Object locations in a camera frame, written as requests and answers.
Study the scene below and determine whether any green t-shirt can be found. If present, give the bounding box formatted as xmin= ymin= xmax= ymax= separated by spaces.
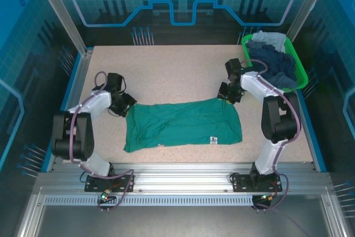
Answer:
xmin=123 ymin=98 xmax=244 ymax=154

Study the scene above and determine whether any grey-blue t-shirt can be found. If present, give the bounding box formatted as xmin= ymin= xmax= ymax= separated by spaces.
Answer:
xmin=263 ymin=72 xmax=299 ymax=92

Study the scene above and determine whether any dark blue t-shirt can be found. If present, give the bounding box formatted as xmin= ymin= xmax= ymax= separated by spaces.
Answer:
xmin=245 ymin=39 xmax=299 ymax=82

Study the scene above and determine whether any light grey t-shirt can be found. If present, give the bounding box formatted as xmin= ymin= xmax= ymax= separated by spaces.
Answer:
xmin=251 ymin=31 xmax=288 ymax=53

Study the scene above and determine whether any green plastic basket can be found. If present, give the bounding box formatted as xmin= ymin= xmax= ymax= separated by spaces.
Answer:
xmin=241 ymin=33 xmax=310 ymax=94

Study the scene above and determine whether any adapter with green light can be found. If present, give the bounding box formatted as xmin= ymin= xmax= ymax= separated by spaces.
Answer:
xmin=259 ymin=192 xmax=278 ymax=202
xmin=100 ymin=189 xmax=117 ymax=203

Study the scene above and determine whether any grey metal lower panel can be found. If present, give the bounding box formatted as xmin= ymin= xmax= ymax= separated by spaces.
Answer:
xmin=35 ymin=205 xmax=332 ymax=237

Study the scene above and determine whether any aluminium side rail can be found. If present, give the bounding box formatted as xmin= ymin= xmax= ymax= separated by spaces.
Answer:
xmin=292 ymin=88 xmax=328 ymax=173
xmin=45 ymin=49 xmax=94 ymax=173

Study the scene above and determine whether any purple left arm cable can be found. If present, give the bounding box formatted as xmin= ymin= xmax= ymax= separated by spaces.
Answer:
xmin=69 ymin=70 xmax=136 ymax=213

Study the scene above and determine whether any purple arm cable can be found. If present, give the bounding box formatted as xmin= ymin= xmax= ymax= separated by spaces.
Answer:
xmin=69 ymin=70 xmax=136 ymax=213
xmin=240 ymin=58 xmax=302 ymax=211

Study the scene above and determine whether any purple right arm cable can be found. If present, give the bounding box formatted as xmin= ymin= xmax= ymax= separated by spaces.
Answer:
xmin=240 ymin=58 xmax=302 ymax=211

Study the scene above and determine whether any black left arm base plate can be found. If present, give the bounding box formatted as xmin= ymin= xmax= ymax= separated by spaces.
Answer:
xmin=84 ymin=174 xmax=136 ymax=193

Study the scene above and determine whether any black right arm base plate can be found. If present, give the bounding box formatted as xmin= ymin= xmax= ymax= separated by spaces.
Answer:
xmin=231 ymin=172 xmax=283 ymax=193

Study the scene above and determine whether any aluminium frame cross rail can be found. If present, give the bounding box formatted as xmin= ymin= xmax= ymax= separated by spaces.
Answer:
xmin=35 ymin=162 xmax=331 ymax=193

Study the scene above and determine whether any aluminium frame post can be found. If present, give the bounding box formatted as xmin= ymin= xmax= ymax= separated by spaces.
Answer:
xmin=30 ymin=0 xmax=94 ymax=56
xmin=285 ymin=0 xmax=335 ymax=43

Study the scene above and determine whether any slotted grey cable duct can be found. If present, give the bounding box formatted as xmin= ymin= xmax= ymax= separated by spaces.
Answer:
xmin=44 ymin=195 xmax=255 ymax=207

